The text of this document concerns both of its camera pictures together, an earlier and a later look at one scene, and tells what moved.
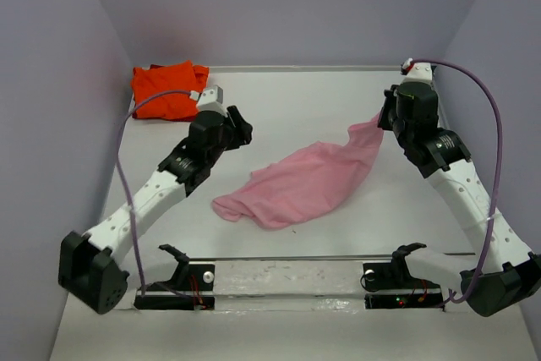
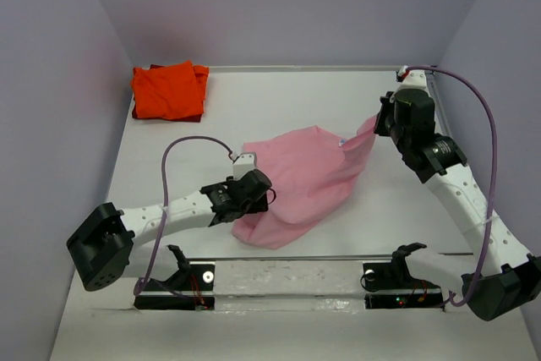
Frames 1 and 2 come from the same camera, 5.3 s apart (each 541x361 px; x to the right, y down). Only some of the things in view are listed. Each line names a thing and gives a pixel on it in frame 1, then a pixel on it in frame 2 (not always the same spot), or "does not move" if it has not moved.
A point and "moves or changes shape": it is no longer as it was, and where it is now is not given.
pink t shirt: x=307 y=183 moves or changes shape
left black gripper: x=240 y=134 -> x=259 y=205
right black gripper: x=391 y=100 does not move
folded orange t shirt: x=177 y=76 does not move
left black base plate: x=193 y=288 does not move
